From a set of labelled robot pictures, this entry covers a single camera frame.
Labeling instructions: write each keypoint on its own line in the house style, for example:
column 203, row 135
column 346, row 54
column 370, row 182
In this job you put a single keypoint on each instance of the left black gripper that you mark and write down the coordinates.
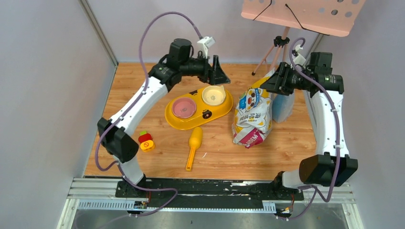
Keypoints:
column 208, row 69

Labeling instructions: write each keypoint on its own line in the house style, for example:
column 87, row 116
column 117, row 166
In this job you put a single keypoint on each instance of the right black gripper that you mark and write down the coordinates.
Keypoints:
column 278, row 82

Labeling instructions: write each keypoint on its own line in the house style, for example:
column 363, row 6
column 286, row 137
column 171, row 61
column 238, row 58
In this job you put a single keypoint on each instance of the pet food bag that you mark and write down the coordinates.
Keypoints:
column 253, row 115

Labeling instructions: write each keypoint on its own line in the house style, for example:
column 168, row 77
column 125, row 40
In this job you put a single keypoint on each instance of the yellow plastic scoop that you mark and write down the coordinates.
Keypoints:
column 195, row 142

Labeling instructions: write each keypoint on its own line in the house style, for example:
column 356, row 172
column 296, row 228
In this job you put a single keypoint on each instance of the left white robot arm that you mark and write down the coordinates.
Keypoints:
column 115, row 134

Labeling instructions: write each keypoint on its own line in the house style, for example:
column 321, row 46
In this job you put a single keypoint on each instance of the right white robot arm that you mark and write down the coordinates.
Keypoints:
column 331, row 164

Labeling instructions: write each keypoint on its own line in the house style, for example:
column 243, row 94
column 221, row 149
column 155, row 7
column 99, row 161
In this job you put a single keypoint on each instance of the yellow double pet feeder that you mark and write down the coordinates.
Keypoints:
column 204, row 113

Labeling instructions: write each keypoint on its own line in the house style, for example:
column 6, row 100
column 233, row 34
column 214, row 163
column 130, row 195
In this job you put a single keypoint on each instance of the cream bowl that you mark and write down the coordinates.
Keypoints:
column 213, row 95

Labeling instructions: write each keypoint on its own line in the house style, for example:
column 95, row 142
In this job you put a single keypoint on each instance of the pink bowl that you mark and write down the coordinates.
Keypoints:
column 183, row 107

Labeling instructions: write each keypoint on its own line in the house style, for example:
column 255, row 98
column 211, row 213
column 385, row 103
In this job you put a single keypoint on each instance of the pink music stand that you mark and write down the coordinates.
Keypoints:
column 327, row 17

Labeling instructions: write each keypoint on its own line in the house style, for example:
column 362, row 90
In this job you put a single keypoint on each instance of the red toy block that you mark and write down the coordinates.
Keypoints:
column 144, row 136

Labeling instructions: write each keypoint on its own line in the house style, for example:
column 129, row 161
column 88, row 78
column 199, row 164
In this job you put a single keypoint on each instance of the yellow toy block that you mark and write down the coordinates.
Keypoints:
column 147, row 145

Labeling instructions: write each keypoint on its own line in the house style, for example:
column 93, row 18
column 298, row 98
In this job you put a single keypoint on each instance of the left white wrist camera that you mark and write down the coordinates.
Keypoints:
column 204, row 44

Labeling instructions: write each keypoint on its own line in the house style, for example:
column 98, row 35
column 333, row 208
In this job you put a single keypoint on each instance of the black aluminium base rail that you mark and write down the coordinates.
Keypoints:
column 189, row 195

